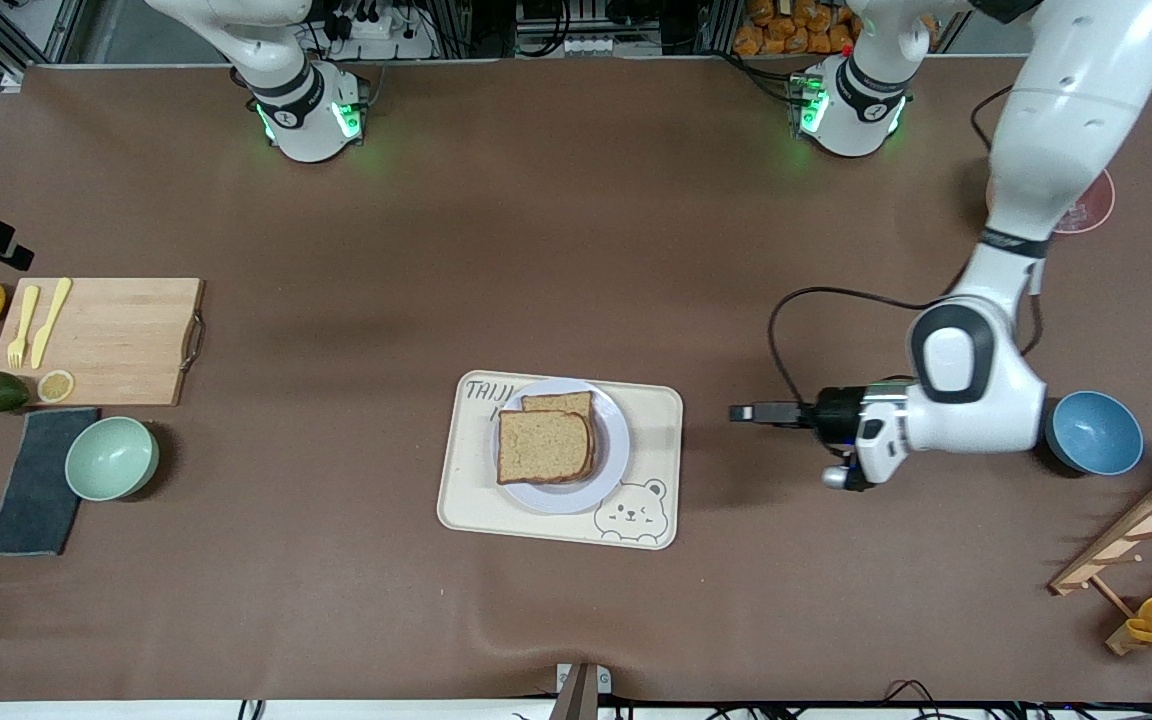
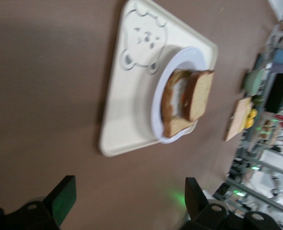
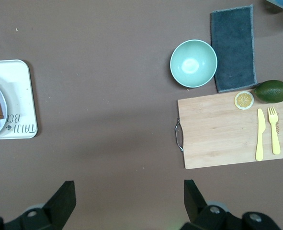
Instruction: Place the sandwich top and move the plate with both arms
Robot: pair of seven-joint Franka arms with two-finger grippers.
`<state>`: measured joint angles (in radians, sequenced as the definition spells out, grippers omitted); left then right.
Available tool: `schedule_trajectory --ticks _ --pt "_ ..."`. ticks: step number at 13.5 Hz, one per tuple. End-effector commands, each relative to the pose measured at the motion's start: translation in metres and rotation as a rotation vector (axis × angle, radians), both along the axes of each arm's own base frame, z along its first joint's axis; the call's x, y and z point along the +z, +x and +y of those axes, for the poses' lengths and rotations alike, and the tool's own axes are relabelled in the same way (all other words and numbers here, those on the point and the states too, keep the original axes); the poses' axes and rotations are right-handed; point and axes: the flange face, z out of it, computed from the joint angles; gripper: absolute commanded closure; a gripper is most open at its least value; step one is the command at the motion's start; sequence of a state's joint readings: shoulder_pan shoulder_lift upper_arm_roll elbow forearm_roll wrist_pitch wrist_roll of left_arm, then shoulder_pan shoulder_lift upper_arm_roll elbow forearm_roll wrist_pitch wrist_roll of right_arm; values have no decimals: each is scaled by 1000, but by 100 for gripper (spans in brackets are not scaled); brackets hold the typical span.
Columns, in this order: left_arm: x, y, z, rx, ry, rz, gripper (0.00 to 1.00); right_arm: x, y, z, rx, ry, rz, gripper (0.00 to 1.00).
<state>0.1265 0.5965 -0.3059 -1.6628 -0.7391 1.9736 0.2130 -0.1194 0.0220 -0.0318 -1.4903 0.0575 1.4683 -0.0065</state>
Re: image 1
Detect yellow plastic knife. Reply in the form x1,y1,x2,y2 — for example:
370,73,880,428
31,279,73,369

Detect pale lavender round plate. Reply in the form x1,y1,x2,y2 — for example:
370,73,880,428
492,378,631,515

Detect yellow plastic fork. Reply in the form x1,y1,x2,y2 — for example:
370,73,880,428
6,285,41,370

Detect mint green bowl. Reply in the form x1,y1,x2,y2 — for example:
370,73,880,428
65,416,160,502

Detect black floor cables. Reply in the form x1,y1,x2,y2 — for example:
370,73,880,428
876,680,1152,720

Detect pink bowl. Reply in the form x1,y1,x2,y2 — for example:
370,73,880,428
1051,170,1117,236

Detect orange bread rolls pile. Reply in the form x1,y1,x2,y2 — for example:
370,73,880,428
733,0,862,56

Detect aluminium frame profile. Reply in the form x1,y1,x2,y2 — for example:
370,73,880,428
0,0,87,91

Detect white power strip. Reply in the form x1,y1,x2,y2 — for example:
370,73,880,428
526,33,662,57
321,0,437,59

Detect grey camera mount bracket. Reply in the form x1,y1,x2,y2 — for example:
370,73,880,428
549,662,612,720

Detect dark grey cloth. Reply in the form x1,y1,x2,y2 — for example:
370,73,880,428
0,407,100,557

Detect blue bowl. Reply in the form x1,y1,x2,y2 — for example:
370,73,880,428
1044,391,1145,476

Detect brown bread slice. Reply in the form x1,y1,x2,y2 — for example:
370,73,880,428
497,409,593,485
521,391,598,481

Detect wooden cup rack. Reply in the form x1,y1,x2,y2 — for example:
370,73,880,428
1049,462,1152,656

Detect cream bear print tray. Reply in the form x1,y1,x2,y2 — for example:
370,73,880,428
436,371,684,551

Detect wooden cutting board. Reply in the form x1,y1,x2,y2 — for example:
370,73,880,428
0,277,206,407

